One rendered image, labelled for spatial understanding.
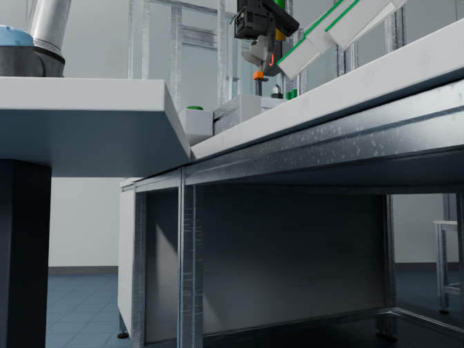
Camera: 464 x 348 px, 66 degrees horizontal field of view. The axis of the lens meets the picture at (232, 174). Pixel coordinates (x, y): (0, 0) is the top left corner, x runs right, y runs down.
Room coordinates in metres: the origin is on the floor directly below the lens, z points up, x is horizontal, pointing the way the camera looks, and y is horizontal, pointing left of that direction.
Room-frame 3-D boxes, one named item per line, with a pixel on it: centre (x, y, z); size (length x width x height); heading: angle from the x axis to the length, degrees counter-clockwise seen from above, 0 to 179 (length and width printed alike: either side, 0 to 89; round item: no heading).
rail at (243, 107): (1.10, 0.13, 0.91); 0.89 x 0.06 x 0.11; 23
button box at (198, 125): (0.90, 0.12, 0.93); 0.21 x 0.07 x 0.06; 23
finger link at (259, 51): (0.87, -0.07, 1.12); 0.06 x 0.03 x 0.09; 113
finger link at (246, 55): (0.90, -0.06, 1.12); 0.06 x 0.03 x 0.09; 113
